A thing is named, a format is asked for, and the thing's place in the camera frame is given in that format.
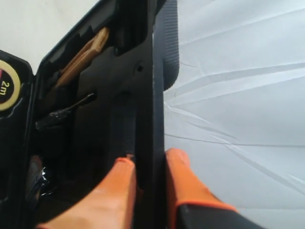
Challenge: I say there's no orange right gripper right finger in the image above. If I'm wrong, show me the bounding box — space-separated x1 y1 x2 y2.
165 148 237 229

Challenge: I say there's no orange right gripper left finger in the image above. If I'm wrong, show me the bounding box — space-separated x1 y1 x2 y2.
36 157 136 229

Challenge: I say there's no black plastic tool case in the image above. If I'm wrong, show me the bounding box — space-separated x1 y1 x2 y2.
0 0 179 229

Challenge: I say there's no white wrinkled backdrop curtain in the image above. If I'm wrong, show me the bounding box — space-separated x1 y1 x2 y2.
164 0 305 229

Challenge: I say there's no yellow utility knife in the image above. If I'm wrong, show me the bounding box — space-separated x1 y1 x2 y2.
49 27 110 94

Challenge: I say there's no yellow tape measure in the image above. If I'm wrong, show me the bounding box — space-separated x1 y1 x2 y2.
0 60 21 111

